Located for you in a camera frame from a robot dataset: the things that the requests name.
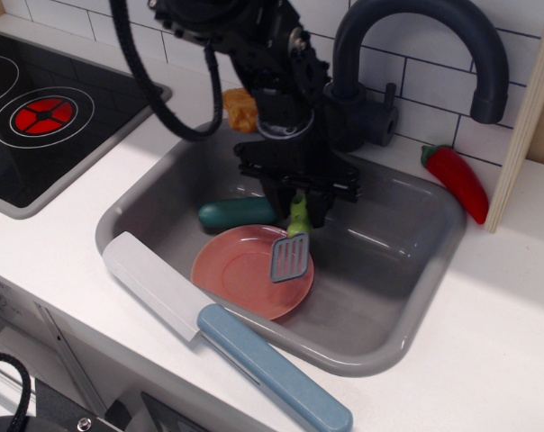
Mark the light wooden side panel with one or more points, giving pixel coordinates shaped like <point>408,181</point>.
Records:
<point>526,124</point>

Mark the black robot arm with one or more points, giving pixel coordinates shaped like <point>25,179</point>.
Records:
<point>276,63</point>

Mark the green cucumber toy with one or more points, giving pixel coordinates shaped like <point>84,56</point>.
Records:
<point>231,213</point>

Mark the black toy stove top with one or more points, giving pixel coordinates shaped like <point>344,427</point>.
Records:
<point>59,114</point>

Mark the orange bread toy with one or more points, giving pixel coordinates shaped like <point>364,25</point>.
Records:
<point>241,109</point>

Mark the toy knife blue handle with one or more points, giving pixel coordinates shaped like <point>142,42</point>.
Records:
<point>185,309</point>

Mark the grey sink basin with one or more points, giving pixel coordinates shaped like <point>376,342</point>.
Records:
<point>377,262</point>

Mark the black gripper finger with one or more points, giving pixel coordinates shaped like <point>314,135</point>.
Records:
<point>318,203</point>
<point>278,195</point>

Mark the red chili pepper toy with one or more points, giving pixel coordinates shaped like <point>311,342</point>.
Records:
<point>459,178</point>

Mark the pink plate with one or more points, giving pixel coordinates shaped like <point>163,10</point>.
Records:
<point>235,266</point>

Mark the dark grey faucet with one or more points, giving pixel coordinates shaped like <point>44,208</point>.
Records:
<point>354,118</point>

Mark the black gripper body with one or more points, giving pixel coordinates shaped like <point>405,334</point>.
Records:
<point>303,162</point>

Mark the grey spatula with green handle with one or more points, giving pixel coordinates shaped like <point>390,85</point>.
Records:
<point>289,254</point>

